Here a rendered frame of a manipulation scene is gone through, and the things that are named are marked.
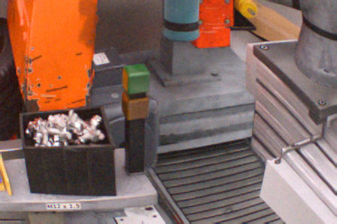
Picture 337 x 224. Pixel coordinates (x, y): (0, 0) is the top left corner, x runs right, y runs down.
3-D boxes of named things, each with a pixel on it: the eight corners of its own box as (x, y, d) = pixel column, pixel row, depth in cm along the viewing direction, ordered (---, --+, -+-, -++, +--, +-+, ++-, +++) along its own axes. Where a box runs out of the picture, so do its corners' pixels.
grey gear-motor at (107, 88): (110, 137, 250) (114, 23, 233) (161, 219, 216) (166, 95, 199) (55, 143, 245) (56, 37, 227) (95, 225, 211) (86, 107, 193)
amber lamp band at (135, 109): (141, 107, 166) (142, 87, 164) (149, 119, 163) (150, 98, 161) (120, 110, 165) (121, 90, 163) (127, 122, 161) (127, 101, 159)
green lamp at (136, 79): (143, 82, 163) (144, 62, 161) (150, 92, 160) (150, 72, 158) (121, 86, 162) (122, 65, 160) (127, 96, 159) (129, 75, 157)
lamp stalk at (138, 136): (140, 165, 171) (142, 65, 161) (145, 174, 169) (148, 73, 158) (123, 167, 170) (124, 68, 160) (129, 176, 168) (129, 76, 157)
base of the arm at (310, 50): (368, 82, 128) (369, 37, 123) (323, 95, 122) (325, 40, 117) (331, 46, 139) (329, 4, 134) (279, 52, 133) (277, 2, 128)
